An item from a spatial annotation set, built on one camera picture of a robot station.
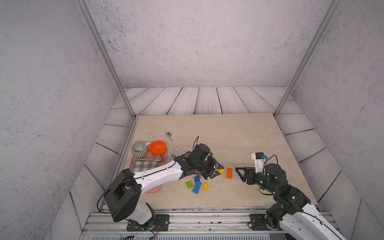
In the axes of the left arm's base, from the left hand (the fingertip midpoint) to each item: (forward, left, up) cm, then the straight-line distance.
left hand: (227, 171), depth 73 cm
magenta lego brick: (-4, +15, +8) cm, 17 cm away
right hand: (+1, -6, 0) cm, 7 cm away
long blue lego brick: (-2, +15, -15) cm, 21 cm away
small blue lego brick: (+2, +15, -14) cm, 21 cm away
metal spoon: (+35, +34, -16) cm, 51 cm away
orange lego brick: (+6, -5, -17) cm, 18 cm away
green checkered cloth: (+11, +49, -15) cm, 53 cm away
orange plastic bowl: (+23, +40, -14) cm, 48 cm away
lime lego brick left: (0, +19, -16) cm, 25 cm away
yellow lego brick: (-1, +10, -16) cm, 19 cm away
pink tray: (-2, +38, -17) cm, 41 cm away
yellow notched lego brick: (+1, +3, -2) cm, 4 cm away
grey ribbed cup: (+24, +52, -15) cm, 59 cm away
